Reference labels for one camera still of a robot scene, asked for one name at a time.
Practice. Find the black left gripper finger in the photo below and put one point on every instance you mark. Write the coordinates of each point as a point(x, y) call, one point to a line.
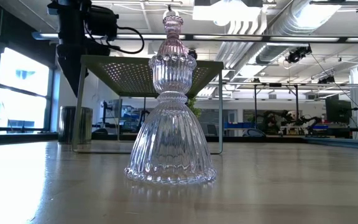
point(78, 71)

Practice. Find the clear glass jar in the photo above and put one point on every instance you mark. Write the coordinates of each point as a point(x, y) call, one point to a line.
point(65, 124)

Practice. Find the pink ribbed glass candle holder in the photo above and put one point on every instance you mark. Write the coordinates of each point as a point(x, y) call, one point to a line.
point(172, 40)

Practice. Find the clear ribbed glass candle holder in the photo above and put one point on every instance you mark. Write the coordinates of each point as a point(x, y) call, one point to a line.
point(171, 140)

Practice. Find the black background robot arm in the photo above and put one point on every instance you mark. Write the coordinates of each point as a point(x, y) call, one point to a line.
point(303, 119)

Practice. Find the green perforated metal shelf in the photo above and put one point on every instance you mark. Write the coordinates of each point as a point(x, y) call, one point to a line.
point(129, 74)

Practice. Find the green plant in white pot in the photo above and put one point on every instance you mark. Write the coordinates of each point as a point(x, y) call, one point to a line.
point(194, 109)

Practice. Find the white ceiling light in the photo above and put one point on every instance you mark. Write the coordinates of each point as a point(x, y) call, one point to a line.
point(225, 11)

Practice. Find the black monitor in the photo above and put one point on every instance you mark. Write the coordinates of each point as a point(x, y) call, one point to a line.
point(337, 112)

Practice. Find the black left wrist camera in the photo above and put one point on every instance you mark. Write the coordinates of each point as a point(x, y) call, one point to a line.
point(102, 21)

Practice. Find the black aluminium table frame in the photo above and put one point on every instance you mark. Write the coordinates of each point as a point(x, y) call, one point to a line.
point(26, 137)

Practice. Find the black background table frame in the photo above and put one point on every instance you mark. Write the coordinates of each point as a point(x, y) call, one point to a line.
point(255, 109)

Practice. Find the black overhead frame bar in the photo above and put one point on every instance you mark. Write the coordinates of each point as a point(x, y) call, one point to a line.
point(259, 39)

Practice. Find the silver ceiling ventilation duct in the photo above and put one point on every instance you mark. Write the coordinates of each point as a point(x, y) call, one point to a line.
point(284, 25)

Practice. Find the black hanging camera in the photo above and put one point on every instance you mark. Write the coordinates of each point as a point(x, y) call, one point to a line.
point(297, 54)

